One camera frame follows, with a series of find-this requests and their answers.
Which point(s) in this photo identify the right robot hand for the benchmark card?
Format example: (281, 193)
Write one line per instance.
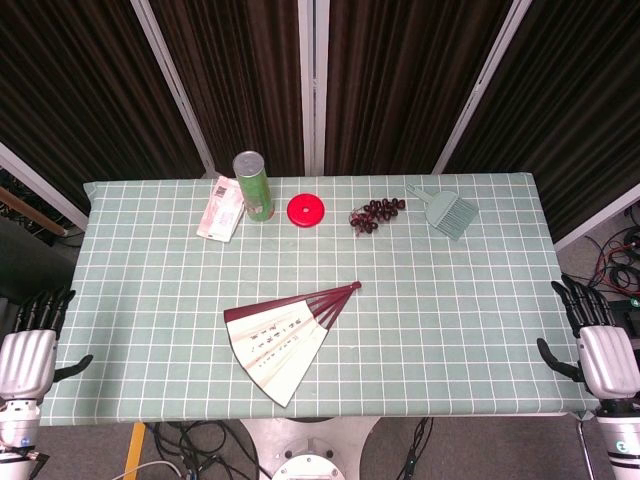
(607, 357)

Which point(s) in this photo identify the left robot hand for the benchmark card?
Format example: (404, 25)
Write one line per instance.
(27, 357)

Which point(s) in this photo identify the paper folding fan red ribs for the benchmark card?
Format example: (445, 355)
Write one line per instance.
(275, 345)

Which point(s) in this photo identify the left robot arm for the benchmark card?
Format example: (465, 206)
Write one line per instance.
(17, 435)

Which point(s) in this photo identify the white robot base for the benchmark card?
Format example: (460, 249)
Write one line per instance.
(305, 450)

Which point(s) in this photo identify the black box green sticker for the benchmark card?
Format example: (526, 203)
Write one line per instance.
(627, 315)

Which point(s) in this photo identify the brown wooden stick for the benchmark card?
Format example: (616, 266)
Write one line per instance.
(30, 207)

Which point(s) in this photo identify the green checked tablecloth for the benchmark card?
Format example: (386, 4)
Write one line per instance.
(425, 310)

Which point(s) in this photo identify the pale green plastic brush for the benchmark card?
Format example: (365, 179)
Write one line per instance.
(447, 212)

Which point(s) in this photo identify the white pink snack packet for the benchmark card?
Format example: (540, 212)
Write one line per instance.
(220, 215)

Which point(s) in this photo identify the dark fabric partition panel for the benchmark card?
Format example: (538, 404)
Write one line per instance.
(240, 75)
(575, 100)
(75, 90)
(400, 85)

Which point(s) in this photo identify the dark red grape bunch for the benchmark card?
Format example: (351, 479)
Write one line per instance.
(375, 212)

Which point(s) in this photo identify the green cylindrical snack can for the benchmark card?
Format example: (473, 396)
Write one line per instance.
(256, 192)

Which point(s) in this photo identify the red round disc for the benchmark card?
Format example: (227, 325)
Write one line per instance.
(306, 211)

